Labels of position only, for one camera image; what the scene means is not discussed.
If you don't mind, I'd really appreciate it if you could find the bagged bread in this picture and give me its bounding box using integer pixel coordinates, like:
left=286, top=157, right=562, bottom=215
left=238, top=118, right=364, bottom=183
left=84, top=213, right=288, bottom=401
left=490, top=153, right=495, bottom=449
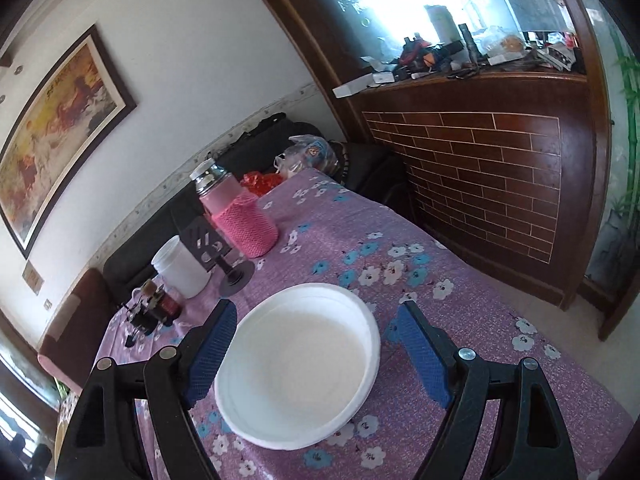
left=480, top=30, right=528, bottom=58

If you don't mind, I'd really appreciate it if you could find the pink knit-sleeved bottle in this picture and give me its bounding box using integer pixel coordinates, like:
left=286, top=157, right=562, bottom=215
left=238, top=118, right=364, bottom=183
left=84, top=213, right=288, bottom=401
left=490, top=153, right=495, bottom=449
left=189, top=158, right=279, bottom=259

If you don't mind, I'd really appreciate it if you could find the brown wooden cabinet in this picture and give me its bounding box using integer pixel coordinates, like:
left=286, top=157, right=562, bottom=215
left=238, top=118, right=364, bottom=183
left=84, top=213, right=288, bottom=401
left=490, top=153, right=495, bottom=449
left=332, top=70, right=613, bottom=311

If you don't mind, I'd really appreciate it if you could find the brown tea jar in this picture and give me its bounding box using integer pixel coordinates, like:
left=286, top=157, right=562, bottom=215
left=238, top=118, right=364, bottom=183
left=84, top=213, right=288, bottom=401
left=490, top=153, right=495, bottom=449
left=150, top=282, right=182, bottom=326

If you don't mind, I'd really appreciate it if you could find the framed horse painting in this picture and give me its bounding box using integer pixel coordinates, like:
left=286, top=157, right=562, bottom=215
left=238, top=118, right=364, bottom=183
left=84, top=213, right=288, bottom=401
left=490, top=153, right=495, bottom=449
left=0, top=24, right=137, bottom=260

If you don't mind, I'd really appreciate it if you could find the white paper roll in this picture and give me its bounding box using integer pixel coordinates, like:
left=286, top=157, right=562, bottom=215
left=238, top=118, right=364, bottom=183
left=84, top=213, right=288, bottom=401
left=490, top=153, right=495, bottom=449
left=425, top=5, right=461, bottom=43

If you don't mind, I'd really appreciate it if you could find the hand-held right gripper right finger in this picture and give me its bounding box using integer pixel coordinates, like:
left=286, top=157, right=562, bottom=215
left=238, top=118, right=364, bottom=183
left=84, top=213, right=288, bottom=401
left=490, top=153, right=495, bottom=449
left=396, top=301, right=578, bottom=480

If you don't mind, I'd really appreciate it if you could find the wood-framed glass partition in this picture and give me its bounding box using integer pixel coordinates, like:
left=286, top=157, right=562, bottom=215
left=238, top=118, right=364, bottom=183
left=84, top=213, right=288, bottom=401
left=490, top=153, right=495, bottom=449
left=235, top=0, right=601, bottom=81

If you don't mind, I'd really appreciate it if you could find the bamboo print panel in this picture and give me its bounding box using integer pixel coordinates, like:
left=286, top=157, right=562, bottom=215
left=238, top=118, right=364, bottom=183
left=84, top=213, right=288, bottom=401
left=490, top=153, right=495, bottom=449
left=582, top=10, right=640, bottom=341

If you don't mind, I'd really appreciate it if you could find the black sofa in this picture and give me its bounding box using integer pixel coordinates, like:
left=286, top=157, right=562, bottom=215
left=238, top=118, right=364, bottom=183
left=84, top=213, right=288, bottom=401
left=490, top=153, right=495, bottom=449
left=102, top=112, right=351, bottom=301

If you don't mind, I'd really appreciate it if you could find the white plastic cup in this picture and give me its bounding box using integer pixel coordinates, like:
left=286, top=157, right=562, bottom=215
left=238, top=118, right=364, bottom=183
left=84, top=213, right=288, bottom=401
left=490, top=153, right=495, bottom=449
left=151, top=235, right=212, bottom=299

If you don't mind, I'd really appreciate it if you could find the small framed wall plaque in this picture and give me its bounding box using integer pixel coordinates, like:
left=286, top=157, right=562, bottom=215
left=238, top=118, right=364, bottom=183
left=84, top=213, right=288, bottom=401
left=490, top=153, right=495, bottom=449
left=21, top=260, right=43, bottom=295

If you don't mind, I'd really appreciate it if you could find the white box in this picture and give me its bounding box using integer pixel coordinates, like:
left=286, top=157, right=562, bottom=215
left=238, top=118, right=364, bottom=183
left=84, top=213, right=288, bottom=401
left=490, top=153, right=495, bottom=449
left=332, top=74, right=376, bottom=99

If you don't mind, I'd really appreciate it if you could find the clear plastic bag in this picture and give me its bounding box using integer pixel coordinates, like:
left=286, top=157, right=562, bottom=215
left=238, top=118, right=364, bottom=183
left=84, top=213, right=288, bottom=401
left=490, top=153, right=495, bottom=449
left=274, top=134, right=346, bottom=181

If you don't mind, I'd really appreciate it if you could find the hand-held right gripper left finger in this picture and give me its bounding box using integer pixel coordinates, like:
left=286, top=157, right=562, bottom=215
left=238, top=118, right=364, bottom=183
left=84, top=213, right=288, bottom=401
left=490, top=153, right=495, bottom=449
left=55, top=299, right=238, bottom=480

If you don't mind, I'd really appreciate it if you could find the black napkin holder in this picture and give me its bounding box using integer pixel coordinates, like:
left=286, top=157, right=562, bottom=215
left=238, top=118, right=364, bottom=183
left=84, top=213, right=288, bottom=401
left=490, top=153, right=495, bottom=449
left=179, top=215, right=256, bottom=297

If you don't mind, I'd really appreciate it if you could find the red and black toy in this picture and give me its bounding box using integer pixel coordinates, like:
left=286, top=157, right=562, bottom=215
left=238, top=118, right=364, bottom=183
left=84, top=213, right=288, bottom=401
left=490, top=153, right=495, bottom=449
left=400, top=35, right=446, bottom=68

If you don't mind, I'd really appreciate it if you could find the black bag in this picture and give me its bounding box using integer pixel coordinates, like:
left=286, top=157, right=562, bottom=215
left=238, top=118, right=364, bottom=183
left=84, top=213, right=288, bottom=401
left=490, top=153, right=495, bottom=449
left=332, top=141, right=408, bottom=206

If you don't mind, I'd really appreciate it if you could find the maroon armchair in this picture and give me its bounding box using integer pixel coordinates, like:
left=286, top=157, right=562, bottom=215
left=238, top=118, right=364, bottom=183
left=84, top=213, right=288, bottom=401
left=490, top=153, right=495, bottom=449
left=37, top=267, right=118, bottom=393

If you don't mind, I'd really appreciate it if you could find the red plastic bag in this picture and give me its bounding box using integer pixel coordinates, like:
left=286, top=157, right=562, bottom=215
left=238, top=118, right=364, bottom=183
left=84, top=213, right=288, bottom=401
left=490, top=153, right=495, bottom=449
left=242, top=171, right=281, bottom=196

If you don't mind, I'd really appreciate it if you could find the dark teapot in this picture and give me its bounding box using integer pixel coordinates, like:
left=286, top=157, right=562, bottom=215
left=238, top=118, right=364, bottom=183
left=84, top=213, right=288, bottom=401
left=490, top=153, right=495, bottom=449
left=125, top=300, right=156, bottom=336

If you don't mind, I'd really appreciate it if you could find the large white foam bowl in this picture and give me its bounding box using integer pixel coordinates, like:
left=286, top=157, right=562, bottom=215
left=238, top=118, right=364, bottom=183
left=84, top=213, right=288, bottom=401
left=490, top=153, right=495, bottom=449
left=215, top=283, right=382, bottom=451

